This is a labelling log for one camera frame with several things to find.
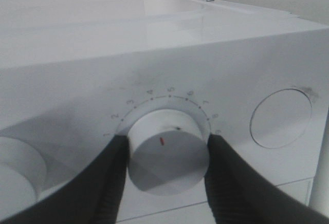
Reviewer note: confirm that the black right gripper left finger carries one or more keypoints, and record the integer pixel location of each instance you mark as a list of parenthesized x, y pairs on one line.
[(93, 196)]

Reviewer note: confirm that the upper white power knob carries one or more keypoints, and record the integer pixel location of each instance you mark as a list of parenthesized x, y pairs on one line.
[(23, 173)]

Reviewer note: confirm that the white microwave oven body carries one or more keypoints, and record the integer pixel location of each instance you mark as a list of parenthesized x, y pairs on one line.
[(74, 74)]

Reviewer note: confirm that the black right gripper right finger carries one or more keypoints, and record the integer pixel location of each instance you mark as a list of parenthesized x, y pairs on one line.
[(236, 193)]

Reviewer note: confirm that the round white door button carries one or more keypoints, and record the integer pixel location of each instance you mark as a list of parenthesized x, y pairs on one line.
[(280, 118)]

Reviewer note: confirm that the white timer knob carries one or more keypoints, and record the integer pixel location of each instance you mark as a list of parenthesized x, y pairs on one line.
[(168, 153)]

